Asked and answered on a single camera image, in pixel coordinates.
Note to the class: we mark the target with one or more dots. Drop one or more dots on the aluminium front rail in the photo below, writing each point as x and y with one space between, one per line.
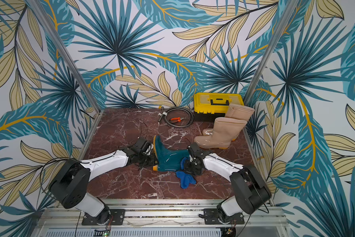
164 218

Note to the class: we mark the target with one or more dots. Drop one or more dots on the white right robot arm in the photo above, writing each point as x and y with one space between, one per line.
250 191

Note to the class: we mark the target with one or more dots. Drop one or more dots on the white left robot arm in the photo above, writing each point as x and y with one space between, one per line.
70 185

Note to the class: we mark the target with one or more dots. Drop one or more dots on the red handled pliers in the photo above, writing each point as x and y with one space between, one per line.
176 120

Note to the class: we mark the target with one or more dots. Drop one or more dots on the right aluminium frame post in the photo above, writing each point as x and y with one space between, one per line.
290 7

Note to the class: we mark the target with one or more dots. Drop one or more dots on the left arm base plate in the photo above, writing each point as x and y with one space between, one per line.
112 217

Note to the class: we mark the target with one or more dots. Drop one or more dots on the teal rubber boot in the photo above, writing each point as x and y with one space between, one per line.
168 160

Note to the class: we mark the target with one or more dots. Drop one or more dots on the beige boot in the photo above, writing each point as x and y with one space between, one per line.
217 140
239 114

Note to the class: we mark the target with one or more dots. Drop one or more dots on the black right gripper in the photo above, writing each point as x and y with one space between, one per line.
190 166

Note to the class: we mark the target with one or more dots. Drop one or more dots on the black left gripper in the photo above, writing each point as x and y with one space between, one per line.
152 163

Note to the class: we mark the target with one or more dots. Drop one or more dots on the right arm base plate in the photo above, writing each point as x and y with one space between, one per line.
213 216

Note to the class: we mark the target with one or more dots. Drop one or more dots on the yellow black toolbox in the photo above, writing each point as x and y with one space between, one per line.
209 106

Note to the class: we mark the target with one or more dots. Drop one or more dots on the aluminium frame post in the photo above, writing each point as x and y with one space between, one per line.
42 16
290 7

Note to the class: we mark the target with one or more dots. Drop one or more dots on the blue grey cloth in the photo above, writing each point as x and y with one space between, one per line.
185 178

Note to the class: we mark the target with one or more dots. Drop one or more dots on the left aluminium frame post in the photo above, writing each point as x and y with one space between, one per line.
42 16

